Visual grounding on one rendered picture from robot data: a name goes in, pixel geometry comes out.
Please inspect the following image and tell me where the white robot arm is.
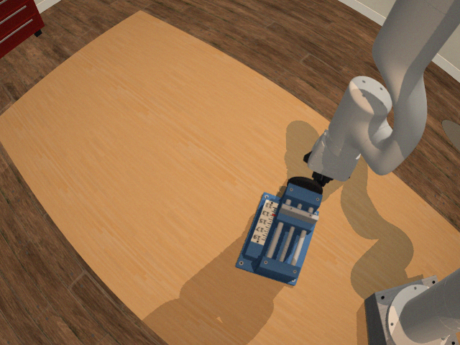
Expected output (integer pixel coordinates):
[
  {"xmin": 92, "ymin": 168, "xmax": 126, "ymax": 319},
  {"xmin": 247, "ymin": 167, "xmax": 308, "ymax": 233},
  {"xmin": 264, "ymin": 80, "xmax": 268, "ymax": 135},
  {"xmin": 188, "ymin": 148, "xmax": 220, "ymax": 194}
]
[{"xmin": 323, "ymin": 0, "xmax": 460, "ymax": 345}]

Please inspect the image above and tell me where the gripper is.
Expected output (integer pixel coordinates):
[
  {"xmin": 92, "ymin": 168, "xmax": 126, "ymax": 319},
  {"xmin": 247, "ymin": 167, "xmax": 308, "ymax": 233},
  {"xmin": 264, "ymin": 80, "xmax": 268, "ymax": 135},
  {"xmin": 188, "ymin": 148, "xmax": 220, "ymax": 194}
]
[{"xmin": 303, "ymin": 133, "xmax": 361, "ymax": 187}]

